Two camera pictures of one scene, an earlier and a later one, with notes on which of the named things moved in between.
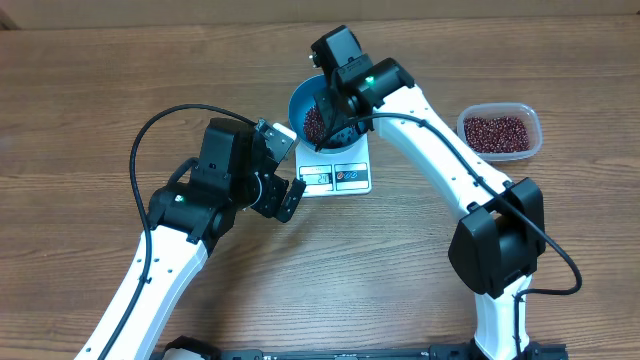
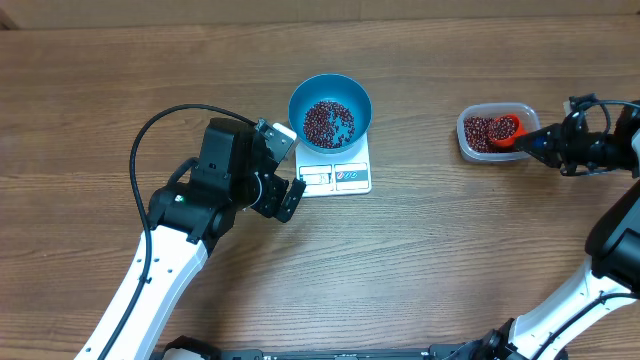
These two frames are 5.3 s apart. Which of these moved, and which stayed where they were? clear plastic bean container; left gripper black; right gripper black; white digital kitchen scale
Moved: right gripper black
Stayed: clear plastic bean container; left gripper black; white digital kitchen scale
